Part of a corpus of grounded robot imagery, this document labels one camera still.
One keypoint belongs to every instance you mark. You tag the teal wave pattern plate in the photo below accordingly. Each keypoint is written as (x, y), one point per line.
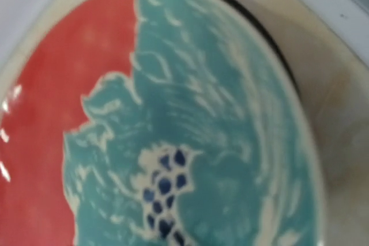
(156, 122)

